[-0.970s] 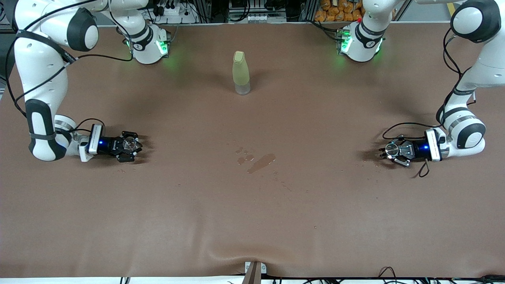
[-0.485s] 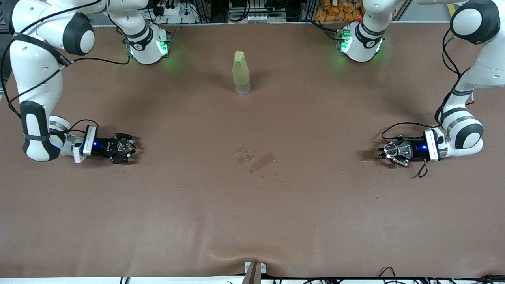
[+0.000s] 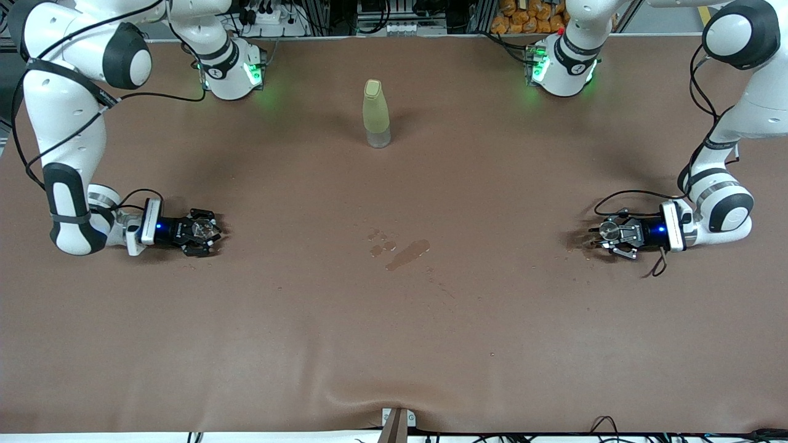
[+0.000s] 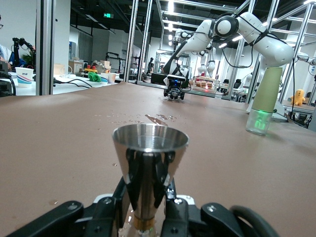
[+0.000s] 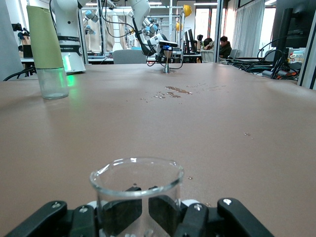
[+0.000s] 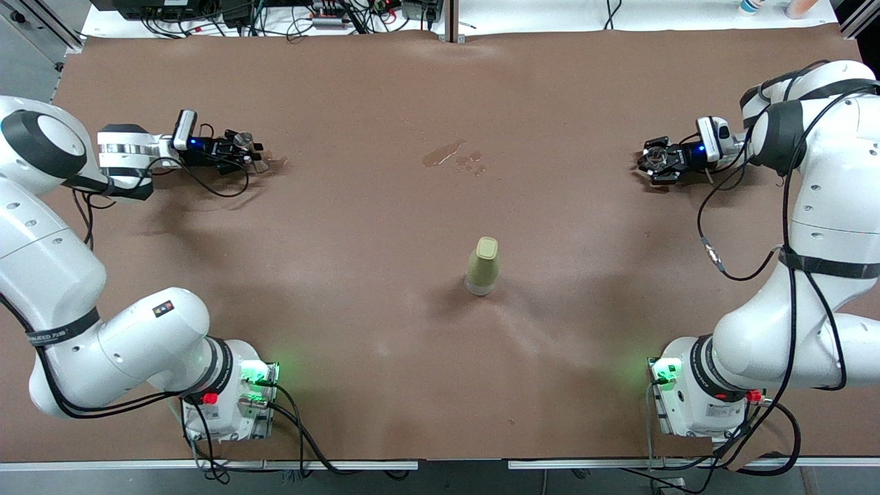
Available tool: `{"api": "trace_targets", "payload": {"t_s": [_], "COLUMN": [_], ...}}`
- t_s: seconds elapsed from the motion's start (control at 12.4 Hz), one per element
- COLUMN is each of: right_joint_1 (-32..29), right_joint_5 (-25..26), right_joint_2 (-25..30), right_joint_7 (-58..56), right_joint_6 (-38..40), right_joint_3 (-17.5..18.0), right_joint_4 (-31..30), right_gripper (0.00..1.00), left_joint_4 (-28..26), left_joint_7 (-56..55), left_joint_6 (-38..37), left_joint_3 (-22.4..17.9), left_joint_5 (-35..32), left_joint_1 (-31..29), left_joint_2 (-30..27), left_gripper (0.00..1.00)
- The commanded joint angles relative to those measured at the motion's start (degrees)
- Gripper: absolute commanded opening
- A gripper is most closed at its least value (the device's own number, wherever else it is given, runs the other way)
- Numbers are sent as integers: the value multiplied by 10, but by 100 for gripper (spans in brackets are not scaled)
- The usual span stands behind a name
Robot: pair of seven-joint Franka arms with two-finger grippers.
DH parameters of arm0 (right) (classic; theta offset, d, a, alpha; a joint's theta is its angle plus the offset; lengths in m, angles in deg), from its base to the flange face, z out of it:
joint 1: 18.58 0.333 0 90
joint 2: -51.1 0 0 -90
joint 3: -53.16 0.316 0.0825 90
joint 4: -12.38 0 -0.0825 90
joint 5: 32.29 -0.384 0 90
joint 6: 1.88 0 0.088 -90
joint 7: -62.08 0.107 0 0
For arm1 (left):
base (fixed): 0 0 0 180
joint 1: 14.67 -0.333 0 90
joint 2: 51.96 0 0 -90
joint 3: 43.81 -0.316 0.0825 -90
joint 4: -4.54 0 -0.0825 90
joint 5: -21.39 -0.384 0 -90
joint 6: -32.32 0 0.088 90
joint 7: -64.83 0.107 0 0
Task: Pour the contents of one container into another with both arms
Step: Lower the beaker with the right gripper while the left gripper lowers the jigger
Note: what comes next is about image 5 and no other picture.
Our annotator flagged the brown table mat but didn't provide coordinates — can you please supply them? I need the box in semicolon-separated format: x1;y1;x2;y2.
0;62;316;237

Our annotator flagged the steel jigger measuring cup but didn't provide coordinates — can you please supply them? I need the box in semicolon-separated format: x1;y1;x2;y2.
162;50;173;74

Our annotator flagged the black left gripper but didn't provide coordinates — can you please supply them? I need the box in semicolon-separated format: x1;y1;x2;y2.
156;46;177;63

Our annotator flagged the small liquid droplets cluster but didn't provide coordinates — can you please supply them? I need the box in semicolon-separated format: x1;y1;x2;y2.
152;91;182;99

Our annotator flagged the person in dark jacket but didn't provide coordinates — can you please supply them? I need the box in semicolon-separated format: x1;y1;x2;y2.
219;36;233;59

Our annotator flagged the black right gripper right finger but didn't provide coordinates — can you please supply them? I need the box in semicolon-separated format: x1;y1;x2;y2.
148;194;275;237

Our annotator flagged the dark haired seated person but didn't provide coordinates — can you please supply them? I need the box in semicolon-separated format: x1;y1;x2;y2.
202;37;215;50

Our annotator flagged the long liquid puddle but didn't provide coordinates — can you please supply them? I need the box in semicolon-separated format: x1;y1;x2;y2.
164;85;194;95

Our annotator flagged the green sleeved clear bottle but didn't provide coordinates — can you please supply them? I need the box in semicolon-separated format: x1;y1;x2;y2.
26;5;70;100

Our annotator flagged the white curtain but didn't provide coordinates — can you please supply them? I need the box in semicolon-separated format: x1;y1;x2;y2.
233;0;267;59

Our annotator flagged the black base cable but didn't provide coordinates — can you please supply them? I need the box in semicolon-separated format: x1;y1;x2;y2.
2;66;38;82

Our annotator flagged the black monitor with stand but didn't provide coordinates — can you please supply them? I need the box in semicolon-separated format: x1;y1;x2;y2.
271;0;316;73

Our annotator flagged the blue jointed grey robot arm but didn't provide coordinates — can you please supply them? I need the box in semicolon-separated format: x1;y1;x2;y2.
83;9;97;36
142;16;159;38

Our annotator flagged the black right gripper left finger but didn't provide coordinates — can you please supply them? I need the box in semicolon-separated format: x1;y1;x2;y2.
4;186;143;237

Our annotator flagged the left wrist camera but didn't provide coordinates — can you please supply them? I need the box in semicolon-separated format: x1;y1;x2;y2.
158;40;179;48

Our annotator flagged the tangled desk cable bundle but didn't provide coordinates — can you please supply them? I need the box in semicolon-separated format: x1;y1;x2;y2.
232;55;301;81

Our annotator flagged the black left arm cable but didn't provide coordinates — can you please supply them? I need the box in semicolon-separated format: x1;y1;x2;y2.
132;14;185;71

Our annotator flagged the grey chair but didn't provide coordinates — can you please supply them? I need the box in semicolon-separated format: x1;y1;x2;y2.
112;49;148;65

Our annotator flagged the clear glass beaker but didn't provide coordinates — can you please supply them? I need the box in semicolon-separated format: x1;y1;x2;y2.
89;157;185;237

